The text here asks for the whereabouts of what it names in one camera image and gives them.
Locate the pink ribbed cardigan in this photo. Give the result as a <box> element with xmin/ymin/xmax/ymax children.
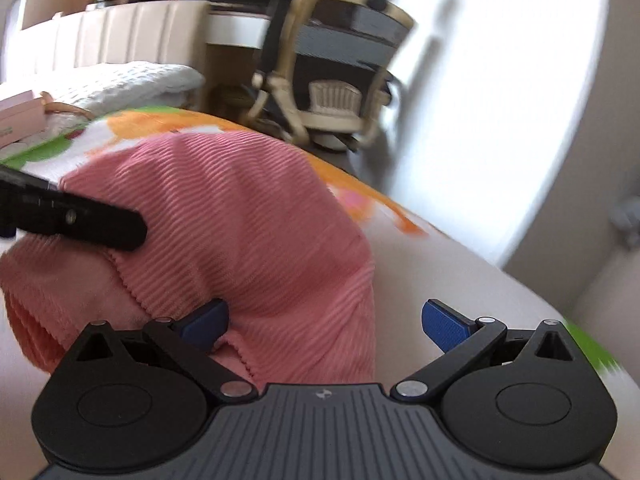
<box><xmin>1</xmin><ymin>131</ymin><xmax>375</xmax><ymax>387</ymax></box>

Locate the pink box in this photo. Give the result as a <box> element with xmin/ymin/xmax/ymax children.
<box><xmin>0</xmin><ymin>90</ymin><xmax>46</xmax><ymax>148</ymax></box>

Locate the cartoon print bed mat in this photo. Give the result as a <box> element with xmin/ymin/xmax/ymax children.
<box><xmin>0</xmin><ymin>104</ymin><xmax>632</xmax><ymax>461</ymax></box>

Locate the white quilted pillow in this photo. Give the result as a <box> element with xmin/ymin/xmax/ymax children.
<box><xmin>29</xmin><ymin>61</ymin><xmax>205</xmax><ymax>117</ymax></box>

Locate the grey plush toy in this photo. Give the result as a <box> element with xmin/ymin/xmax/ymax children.
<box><xmin>610</xmin><ymin>196</ymin><xmax>640</xmax><ymax>249</ymax></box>

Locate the beige padded headboard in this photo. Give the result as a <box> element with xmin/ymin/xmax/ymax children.
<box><xmin>6</xmin><ymin>0</ymin><xmax>209</xmax><ymax>77</ymax></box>

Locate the white desk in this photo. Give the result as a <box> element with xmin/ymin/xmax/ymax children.
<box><xmin>205</xmin><ymin>11</ymin><xmax>270</xmax><ymax>50</ymax></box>

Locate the beige mesh office chair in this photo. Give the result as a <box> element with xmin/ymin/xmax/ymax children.
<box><xmin>243</xmin><ymin>0</ymin><xmax>414</xmax><ymax>152</ymax></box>

